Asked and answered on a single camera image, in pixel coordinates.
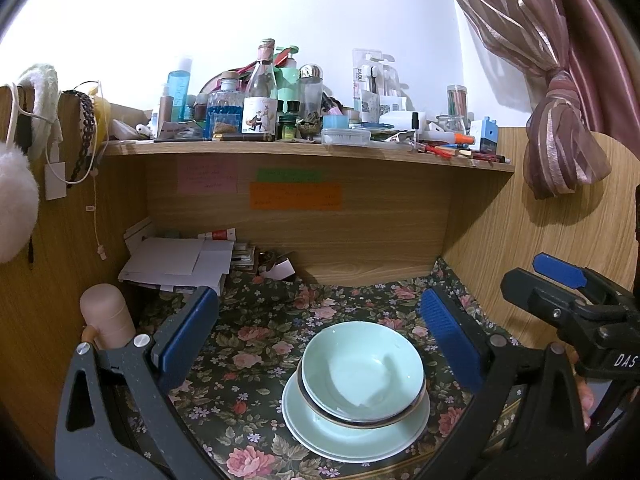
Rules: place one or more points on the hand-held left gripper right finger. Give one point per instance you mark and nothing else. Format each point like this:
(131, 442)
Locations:
(450, 342)

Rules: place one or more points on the orange sticky note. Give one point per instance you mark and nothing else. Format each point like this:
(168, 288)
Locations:
(295, 196)

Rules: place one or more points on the red and white tube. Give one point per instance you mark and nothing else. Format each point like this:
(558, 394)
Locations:
(220, 234)

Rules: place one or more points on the bunch of red pens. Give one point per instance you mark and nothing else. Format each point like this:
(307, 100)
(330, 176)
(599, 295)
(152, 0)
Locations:
(445, 151)

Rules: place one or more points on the stack of small cards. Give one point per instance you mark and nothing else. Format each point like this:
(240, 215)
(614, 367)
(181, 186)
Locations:
(245, 257)

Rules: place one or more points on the yellow headband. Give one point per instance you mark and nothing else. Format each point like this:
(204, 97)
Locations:
(102, 120)

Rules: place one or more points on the pale pink cylinder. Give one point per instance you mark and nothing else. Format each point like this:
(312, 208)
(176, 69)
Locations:
(107, 312)

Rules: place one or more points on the small white box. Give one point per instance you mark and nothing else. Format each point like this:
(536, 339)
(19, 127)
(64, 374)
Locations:
(280, 270)

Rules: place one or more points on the white fluffy earmuffs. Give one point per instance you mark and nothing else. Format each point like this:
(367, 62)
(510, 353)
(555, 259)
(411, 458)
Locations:
(15, 210)

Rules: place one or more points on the light green bowl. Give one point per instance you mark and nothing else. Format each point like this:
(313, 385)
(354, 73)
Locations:
(360, 365)

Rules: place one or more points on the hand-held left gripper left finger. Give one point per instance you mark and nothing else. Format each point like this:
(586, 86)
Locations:
(182, 345)

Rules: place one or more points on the black pen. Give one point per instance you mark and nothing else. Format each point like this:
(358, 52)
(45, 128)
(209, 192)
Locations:
(245, 137)

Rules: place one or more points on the clear plastic case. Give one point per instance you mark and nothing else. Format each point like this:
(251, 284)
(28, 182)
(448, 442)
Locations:
(345, 137)

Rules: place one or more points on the clear bottle with fox label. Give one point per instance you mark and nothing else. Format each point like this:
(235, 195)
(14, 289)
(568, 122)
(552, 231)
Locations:
(260, 115)

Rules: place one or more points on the pink sticky note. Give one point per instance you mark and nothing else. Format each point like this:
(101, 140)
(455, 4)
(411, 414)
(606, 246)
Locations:
(207, 178)

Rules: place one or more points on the striped pink curtain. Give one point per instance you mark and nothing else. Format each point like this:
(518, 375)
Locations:
(565, 135)

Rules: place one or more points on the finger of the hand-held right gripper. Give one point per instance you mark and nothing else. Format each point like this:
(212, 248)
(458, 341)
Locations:
(557, 266)
(535, 295)

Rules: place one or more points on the toothbrush blister package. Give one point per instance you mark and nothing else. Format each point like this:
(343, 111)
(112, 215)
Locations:
(372, 85)

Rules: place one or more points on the green sticky note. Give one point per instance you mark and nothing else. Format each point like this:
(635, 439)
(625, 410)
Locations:
(290, 176)

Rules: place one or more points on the glass jar with blue liquid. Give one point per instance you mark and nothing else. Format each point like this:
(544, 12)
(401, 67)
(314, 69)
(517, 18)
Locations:
(223, 110)

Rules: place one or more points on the light green plate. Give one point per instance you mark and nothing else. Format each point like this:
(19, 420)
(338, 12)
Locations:
(300, 425)

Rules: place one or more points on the orange and white marker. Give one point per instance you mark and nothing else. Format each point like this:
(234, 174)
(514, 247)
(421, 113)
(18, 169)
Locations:
(460, 137)

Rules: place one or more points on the clear bottle with silver cap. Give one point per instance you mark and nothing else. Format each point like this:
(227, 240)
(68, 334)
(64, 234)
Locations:
(310, 95)

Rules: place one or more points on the empty glass jar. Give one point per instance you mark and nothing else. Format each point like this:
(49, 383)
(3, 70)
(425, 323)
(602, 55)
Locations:
(450, 125)

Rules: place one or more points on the blue pencil sharpener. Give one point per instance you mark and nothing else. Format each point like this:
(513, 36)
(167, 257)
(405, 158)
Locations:
(485, 137)

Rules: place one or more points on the green pump bottle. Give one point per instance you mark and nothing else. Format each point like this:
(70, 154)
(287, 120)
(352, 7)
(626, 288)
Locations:
(287, 80)

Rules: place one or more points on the white rectangular box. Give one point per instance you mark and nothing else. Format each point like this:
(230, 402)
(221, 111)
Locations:
(397, 121)

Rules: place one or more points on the stack of white papers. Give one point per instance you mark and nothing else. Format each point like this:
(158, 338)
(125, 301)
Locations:
(170, 260)

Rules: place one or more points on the tall blue liquid bottle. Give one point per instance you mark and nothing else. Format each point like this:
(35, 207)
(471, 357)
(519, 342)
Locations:
(179, 92)

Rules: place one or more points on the brown studded headband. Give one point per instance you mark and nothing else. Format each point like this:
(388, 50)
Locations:
(86, 130)

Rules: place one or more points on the floral tablecloth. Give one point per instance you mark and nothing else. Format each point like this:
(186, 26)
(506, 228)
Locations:
(250, 360)

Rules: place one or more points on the white cardboard box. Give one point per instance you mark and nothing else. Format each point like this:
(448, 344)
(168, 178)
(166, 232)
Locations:
(137, 232)

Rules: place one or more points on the person's right hand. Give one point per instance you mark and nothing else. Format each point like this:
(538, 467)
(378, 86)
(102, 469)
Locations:
(587, 402)

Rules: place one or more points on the small dark green bottle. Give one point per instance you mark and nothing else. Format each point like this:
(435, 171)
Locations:
(288, 125)

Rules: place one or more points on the small pink bottle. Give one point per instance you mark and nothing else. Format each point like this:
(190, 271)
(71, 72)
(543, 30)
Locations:
(334, 105)

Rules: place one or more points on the clear tube of pencils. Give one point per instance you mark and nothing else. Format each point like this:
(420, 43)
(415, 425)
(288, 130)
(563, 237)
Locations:
(457, 101)

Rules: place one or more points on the small blue box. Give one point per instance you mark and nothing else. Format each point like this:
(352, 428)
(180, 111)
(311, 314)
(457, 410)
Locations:
(335, 122)

